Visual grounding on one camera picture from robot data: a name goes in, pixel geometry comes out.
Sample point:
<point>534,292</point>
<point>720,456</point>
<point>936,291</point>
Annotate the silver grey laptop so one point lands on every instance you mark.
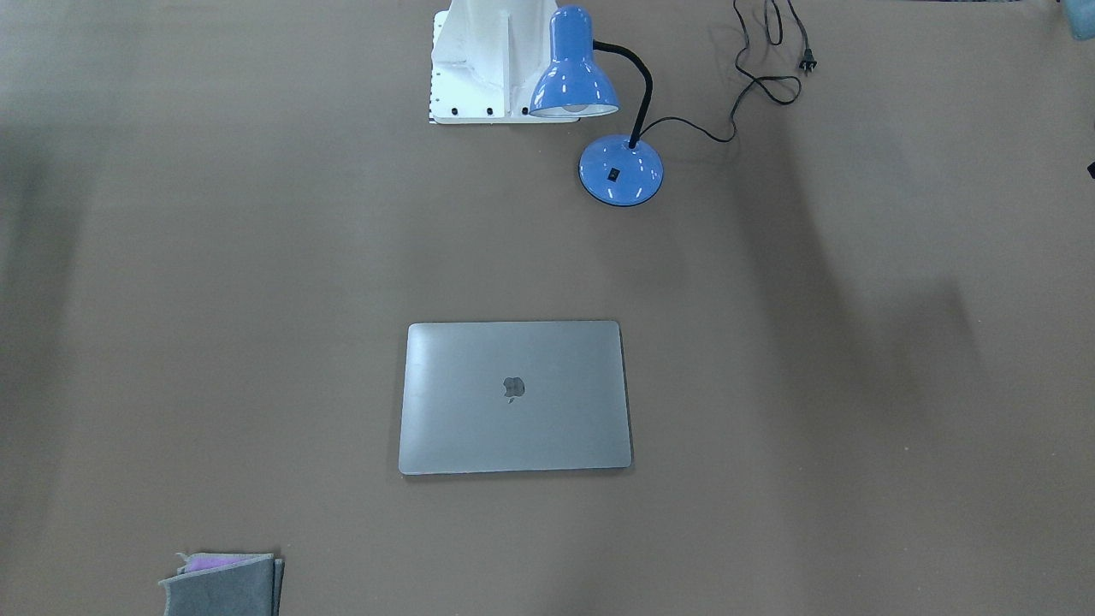
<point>514,396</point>

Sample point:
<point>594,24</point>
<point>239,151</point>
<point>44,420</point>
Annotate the blue desk lamp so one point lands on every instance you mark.
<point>618,170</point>

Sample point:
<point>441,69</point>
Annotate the folded grey cloth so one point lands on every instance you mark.
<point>224,584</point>

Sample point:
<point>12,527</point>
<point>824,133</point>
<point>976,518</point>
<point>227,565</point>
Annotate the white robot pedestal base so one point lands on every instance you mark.
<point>487,58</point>

